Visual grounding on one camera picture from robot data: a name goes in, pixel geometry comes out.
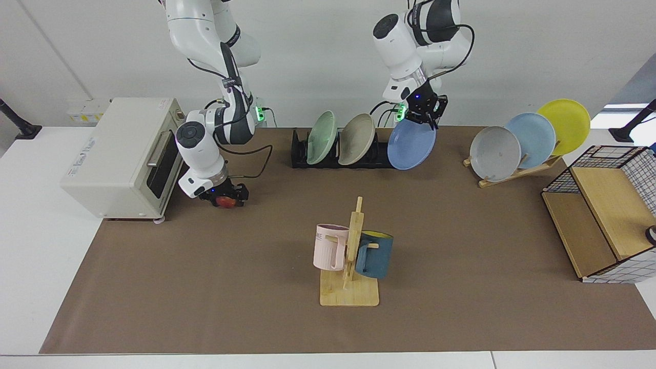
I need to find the periwinkle blue plate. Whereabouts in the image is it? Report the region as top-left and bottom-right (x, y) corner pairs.
(387, 119), (437, 170)

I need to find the grey plate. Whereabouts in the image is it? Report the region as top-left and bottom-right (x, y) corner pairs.
(469, 126), (522, 182)

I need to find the black dish rack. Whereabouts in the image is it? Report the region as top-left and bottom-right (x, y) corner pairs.
(291, 128), (409, 170)

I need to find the beige plate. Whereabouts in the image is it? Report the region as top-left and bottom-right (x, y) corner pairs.
(338, 113), (376, 166)

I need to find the wooden plate rack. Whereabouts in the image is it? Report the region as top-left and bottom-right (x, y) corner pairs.
(463, 154), (563, 188)

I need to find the light blue plate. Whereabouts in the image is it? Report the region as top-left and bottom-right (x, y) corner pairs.
(505, 112), (557, 170)

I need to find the pale green plate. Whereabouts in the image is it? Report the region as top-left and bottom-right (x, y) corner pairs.
(306, 111), (338, 165)

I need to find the yellow plate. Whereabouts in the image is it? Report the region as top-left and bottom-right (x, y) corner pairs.
(537, 99), (591, 156)

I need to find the brown table cloth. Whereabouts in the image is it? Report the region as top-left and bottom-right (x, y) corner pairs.
(39, 126), (656, 354)

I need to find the pink mug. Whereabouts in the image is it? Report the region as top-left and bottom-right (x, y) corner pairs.
(313, 224), (350, 271)

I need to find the pale toaster oven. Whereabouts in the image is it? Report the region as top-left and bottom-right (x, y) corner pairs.
(60, 97), (188, 223)

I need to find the wooden cup stand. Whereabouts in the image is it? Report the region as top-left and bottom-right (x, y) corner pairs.
(320, 196), (380, 307)

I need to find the dark blue mug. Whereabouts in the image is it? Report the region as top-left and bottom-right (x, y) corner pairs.
(355, 231), (394, 279)

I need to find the white socket strip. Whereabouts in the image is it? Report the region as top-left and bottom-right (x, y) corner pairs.
(66, 98), (112, 124)

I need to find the black clamp stand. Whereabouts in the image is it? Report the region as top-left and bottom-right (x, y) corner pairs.
(0, 97), (43, 140)
(609, 99), (656, 143)

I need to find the black base cable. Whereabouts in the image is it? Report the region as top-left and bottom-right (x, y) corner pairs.
(369, 99), (406, 129)

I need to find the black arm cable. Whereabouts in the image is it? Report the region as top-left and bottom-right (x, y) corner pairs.
(187, 44), (274, 180)
(406, 0), (476, 83)

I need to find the wire basket with wooden floor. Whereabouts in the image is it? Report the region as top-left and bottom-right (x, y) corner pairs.
(542, 145), (656, 284)

